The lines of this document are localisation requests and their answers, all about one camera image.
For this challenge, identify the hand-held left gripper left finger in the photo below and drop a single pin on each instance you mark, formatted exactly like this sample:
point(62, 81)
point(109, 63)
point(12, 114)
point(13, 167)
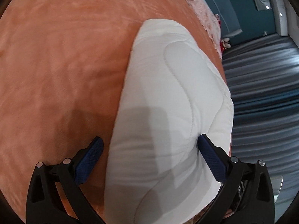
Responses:
point(90, 158)

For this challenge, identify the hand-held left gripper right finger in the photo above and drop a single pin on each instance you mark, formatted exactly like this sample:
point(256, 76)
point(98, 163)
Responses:
point(211, 158)

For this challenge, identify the white quilted jacket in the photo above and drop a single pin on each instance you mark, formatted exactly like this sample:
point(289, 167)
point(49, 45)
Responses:
point(168, 86)

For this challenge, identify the grey curtain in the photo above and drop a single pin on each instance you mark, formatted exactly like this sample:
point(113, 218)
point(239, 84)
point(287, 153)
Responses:
point(261, 86)

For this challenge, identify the orange plush bed blanket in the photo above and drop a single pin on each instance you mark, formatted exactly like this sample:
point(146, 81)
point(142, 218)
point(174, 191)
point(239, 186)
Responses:
point(58, 63)

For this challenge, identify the red and white plush toy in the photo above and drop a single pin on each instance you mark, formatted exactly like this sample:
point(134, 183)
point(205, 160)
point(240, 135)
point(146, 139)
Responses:
point(225, 43)

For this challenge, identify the pink lace quilt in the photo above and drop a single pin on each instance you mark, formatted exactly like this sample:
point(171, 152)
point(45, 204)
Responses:
point(205, 16)

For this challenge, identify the blue padded headboard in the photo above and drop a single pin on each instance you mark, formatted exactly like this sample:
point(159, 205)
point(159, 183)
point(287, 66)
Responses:
point(233, 4)

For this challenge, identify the white air conditioner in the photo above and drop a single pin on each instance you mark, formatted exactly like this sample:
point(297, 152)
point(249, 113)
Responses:
point(281, 16)

